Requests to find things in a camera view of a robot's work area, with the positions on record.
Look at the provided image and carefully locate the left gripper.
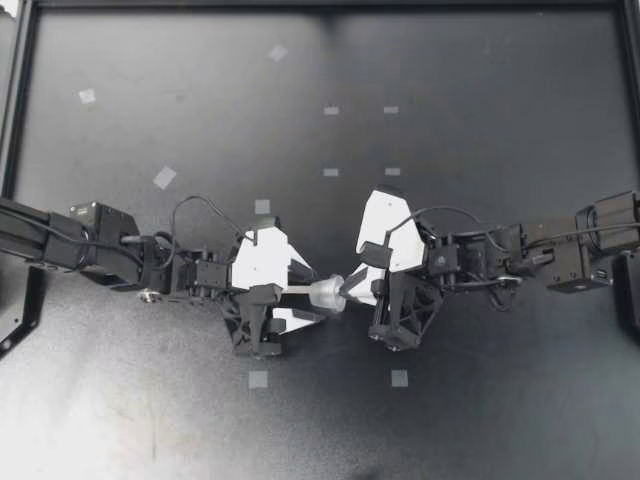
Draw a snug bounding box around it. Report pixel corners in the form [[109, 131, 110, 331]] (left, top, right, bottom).
[[192, 244, 322, 360]]

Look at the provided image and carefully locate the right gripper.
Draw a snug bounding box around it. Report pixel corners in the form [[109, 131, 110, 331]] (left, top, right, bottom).
[[339, 234, 459, 352]]

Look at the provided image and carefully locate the small clear plastic cup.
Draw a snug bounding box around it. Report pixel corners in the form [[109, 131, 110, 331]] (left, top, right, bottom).
[[306, 274, 352, 314]]

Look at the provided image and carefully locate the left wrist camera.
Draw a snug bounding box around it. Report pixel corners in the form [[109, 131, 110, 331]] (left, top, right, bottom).
[[229, 215, 297, 292]]

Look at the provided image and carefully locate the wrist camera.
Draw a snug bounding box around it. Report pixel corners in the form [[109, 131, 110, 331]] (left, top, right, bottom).
[[353, 184, 427, 274], [229, 215, 297, 292]]

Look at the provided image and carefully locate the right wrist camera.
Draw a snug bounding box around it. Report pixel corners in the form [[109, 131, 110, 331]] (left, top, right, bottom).
[[353, 184, 427, 274]]

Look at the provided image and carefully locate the black camera cable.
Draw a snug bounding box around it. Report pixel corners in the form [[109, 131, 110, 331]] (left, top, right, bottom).
[[171, 194, 242, 251], [387, 205, 506, 251]]

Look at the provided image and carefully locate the black frame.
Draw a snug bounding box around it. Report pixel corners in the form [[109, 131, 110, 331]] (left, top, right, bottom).
[[0, 0, 640, 361]]

